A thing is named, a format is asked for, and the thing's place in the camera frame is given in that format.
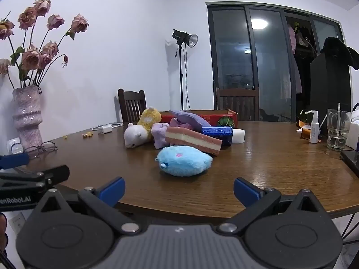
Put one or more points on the pink ceramic vase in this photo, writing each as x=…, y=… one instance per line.
x=26, y=117

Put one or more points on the dark wooden chair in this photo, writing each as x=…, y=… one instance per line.
x=131, y=103
x=238, y=102

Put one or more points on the orange packet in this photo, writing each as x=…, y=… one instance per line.
x=305, y=131

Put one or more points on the light purple plush toy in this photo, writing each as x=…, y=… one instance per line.
x=159, y=134

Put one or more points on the sliding glass door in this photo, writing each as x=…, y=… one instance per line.
x=266, y=67

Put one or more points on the blue plush toy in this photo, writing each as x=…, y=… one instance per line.
x=185, y=161

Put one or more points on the pink striped sponge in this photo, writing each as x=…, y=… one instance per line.
x=190, y=141

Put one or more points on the clear glass cup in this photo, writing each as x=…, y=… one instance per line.
x=338, y=131

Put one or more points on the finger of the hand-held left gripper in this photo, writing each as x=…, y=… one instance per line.
x=47, y=173
x=15, y=160

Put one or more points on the bouquet of dried pink roses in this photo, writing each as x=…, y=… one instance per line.
x=30, y=58

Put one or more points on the thin-framed eyeglasses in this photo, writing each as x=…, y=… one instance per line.
x=47, y=143

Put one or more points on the white tissue box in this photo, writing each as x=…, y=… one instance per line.
x=354, y=131

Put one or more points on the studio light on black stand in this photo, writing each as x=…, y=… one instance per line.
x=183, y=37

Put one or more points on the white plush toy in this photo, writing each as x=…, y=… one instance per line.
x=136, y=136

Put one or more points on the white wall socket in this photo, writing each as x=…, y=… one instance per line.
x=18, y=222
x=14, y=145

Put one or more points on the red cardboard box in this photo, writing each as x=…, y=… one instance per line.
x=224, y=119

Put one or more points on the black jacket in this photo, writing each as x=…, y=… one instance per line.
x=336, y=49

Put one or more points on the purple folded cloth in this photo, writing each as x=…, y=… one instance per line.
x=190, y=119

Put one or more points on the blue tissue pack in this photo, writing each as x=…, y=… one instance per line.
x=217, y=134

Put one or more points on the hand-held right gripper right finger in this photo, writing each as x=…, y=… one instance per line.
x=246, y=192

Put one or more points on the yellow crumbs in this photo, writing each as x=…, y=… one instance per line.
x=87, y=135

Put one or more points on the white round sponge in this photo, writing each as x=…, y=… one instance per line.
x=239, y=136

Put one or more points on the white charger adapter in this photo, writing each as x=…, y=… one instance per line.
x=314, y=130

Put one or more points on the white power adapter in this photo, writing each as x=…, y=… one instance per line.
x=105, y=129

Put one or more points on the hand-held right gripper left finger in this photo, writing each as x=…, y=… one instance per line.
x=112, y=190

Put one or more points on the yellow plush toy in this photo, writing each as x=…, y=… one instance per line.
x=148, y=119

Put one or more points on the white stick in glass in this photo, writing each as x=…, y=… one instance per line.
x=339, y=109

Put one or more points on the hanging clothes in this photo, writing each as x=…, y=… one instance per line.
x=294, y=70

